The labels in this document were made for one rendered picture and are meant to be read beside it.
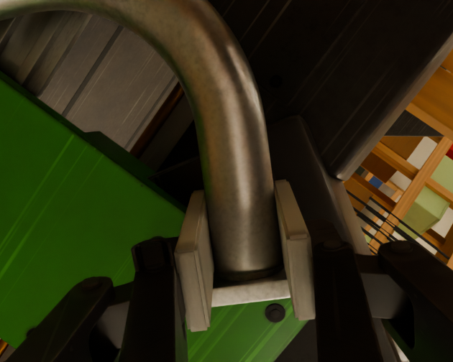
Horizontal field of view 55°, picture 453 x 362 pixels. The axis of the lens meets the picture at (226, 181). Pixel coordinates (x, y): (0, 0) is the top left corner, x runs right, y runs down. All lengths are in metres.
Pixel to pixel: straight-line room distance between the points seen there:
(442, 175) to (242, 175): 3.55
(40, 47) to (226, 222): 0.13
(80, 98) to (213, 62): 0.46
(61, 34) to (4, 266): 0.12
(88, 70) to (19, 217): 0.39
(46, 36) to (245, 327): 0.18
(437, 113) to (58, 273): 0.85
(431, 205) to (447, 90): 2.53
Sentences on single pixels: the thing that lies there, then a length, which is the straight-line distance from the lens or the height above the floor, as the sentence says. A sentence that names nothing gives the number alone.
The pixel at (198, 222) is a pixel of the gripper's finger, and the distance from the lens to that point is 0.16.
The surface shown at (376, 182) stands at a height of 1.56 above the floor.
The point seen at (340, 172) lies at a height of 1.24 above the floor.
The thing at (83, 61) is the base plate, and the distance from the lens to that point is 0.59.
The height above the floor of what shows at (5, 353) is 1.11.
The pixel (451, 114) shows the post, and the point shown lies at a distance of 0.98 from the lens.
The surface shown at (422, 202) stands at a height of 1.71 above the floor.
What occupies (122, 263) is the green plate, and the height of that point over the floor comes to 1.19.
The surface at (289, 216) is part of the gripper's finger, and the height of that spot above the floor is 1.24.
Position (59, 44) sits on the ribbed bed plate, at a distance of 0.25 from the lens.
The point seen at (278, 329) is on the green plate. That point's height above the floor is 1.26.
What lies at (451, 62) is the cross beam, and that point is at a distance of 0.95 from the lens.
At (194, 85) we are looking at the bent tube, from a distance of 0.18.
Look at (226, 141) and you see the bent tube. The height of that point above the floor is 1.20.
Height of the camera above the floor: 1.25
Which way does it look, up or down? 13 degrees down
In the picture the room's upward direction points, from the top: 129 degrees clockwise
